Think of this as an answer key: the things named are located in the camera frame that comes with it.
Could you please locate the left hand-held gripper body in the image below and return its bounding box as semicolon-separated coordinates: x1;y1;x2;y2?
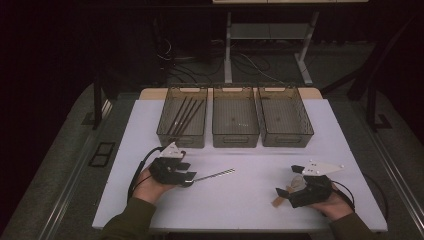
148;142;188;186

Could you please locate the smoky clear plastic bin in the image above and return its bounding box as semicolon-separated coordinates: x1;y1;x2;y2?
257;85;315;148
156;86;209;149
212;86;260;149

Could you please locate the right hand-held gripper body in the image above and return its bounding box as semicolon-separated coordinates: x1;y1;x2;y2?
287;159;345;209

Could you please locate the black chopstick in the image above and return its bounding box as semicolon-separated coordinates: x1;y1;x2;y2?
166;96;188;135
170;97;194;137

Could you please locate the brown chopstick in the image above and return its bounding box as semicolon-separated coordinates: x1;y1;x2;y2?
174;99;199;137
178;99;206;138

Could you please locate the wooden spoon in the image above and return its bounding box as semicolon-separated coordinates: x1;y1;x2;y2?
271;175;306;208

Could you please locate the white table cover board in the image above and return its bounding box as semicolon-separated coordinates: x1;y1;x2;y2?
92;98;389;233

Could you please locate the person's left hand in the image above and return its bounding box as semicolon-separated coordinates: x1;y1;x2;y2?
133;168;174;205

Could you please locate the metal spoon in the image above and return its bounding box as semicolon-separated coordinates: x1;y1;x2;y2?
181;168;236;188

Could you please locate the tangle of floor cables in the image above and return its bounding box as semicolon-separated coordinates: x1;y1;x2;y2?
156;36;284;85

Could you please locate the black metal stand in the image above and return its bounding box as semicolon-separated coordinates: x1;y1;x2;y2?
321;13;424;133
92;73;116;131

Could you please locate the aluminium floor rail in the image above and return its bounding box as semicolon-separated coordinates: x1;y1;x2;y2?
38;99;114;240
359;123;424;229

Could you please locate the left hand-held gripper black cable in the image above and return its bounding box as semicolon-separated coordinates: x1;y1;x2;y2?
127;146;164;203

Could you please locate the person's right hand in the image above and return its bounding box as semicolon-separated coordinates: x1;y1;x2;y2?
308;186;354;221

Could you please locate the hand-held gripper black cable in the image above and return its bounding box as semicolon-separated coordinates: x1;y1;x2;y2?
331;180;356;214
127;146;164;203

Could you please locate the grey metal desk frame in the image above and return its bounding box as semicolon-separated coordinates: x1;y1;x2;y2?
223;11;320;87

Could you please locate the right hand-held gripper black cable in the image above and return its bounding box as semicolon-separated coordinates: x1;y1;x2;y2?
331;180;356;214

